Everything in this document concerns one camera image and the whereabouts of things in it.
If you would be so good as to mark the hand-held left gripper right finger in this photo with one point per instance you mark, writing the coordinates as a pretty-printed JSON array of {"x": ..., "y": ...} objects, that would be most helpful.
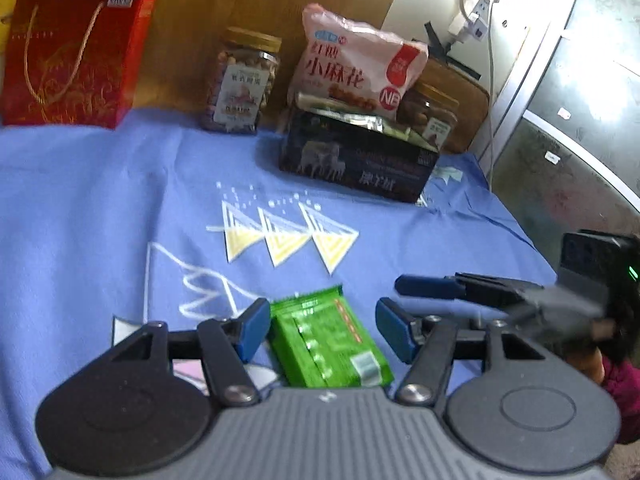
[{"x": 395, "y": 330}]

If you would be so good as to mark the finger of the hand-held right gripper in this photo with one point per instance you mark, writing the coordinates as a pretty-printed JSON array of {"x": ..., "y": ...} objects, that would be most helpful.
[
  {"x": 430, "y": 286},
  {"x": 500, "y": 301}
]

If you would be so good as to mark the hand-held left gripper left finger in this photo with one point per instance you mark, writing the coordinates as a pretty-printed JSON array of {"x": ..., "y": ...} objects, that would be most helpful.
[{"x": 252, "y": 330}]

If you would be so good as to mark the green snack packet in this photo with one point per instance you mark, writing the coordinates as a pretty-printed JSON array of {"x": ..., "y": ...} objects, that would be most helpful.
[{"x": 325, "y": 340}]

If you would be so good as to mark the dark cardboard box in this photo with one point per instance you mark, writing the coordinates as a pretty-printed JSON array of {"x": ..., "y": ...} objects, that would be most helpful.
[{"x": 350, "y": 165}]

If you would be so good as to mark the person's right forearm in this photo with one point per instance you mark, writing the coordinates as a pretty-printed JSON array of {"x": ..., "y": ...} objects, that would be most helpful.
[{"x": 622, "y": 385}]

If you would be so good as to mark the grey framed door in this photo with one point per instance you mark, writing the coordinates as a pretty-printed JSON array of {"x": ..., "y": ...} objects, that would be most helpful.
[{"x": 585, "y": 110}]

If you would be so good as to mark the clear nut jar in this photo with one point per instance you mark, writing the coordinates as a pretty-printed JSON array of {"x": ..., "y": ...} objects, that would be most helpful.
[
  {"x": 435, "y": 120},
  {"x": 240, "y": 85}
]

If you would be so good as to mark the foil snack packet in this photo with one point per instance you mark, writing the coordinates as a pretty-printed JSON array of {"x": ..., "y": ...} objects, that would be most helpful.
[{"x": 350, "y": 115}]

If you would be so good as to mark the blue printed blanket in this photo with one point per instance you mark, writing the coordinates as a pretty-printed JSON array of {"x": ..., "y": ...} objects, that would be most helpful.
[{"x": 100, "y": 200}]

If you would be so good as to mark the pink snack bag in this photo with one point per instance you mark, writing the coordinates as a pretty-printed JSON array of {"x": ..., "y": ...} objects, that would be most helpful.
[{"x": 350, "y": 65}]

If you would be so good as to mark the white power strip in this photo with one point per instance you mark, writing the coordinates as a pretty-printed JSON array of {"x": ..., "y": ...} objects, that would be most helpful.
[{"x": 472, "y": 17}]

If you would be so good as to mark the red gift bag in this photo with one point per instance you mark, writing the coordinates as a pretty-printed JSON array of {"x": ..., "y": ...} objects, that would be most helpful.
[{"x": 75, "y": 60}]

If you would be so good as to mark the yellow plush toy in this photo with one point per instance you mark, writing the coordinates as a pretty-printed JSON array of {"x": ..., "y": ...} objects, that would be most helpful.
[{"x": 7, "y": 15}]

